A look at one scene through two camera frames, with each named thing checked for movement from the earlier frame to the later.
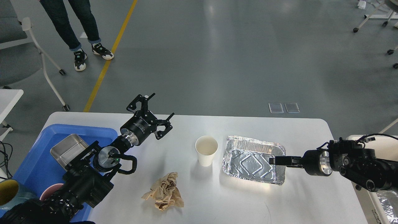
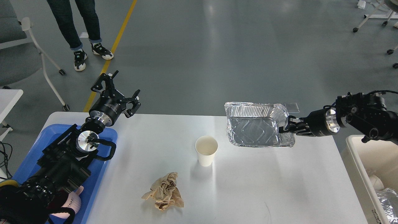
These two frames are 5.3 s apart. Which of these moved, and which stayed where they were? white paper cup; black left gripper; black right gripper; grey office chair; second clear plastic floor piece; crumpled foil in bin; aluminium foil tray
Moved: black right gripper; black left gripper; aluminium foil tray
Stayed: white paper cup; grey office chair; second clear plastic floor piece; crumpled foil in bin
